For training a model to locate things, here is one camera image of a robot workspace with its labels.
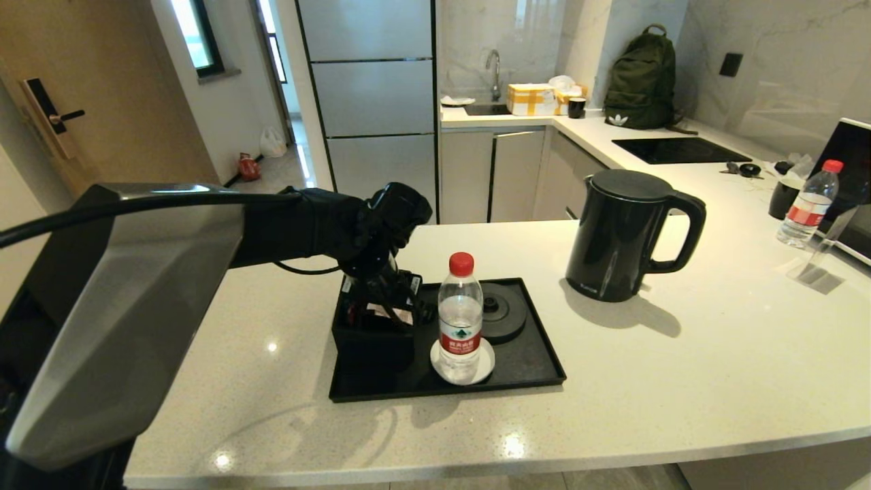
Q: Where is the pink tea bag packet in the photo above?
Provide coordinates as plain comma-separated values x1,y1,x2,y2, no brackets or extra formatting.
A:
367,304,414,326

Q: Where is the black electric kettle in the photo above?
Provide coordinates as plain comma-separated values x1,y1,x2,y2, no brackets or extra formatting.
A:
565,169,707,303

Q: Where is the clear water bottle red cap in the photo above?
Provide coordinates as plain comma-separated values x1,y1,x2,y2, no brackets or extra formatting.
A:
438,251,484,382
776,159,844,249

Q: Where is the round black kettle base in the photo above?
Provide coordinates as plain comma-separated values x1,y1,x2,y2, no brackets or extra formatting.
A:
480,282,529,344

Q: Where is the tall black cup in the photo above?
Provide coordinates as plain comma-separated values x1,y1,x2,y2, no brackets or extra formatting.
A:
769,178,802,221

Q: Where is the black compartment organizer box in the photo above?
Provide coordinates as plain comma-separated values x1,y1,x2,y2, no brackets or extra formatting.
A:
331,272,416,368

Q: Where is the white round saucer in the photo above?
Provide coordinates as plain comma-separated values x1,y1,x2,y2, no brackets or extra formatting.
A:
429,337,496,387

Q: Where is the black rectangular serving tray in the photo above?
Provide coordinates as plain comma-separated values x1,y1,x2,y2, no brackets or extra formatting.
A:
329,276,568,403

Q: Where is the white plastic bag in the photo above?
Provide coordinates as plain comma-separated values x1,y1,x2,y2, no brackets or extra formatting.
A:
260,126,289,159

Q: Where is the grey kitchen base cabinet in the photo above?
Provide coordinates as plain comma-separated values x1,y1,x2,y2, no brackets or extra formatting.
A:
440,126,613,224

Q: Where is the silver refrigerator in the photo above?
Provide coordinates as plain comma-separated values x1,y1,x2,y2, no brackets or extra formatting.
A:
294,0,440,225

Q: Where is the chrome sink faucet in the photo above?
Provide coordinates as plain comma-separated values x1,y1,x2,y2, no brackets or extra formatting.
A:
485,48,503,102

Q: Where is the white box with yellow tape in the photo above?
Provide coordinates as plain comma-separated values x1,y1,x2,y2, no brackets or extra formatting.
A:
507,82,558,116

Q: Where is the dark framed window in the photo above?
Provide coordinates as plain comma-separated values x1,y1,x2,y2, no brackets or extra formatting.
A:
170,0,225,77

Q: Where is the brown wooden door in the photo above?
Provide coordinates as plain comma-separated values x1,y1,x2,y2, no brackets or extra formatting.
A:
0,0,227,225

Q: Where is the black induction cooktop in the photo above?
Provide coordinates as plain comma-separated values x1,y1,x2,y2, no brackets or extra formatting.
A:
612,136,754,165

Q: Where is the dark green backpack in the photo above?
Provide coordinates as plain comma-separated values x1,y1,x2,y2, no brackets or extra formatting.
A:
604,22,700,135

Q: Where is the clear acrylic sign stand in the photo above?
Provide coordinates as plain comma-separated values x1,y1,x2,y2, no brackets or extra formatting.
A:
786,204,861,287

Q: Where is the crumpled clear plastic wrap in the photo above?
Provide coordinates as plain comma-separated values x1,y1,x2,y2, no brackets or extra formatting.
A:
776,153,816,188

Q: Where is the black glass door microwave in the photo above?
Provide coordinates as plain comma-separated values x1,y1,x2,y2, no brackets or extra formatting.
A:
811,117,871,267

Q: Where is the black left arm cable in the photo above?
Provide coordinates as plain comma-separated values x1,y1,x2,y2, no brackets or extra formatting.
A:
0,191,303,249

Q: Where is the black door lock handle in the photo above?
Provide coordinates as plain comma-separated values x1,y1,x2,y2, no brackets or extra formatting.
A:
20,77,87,159

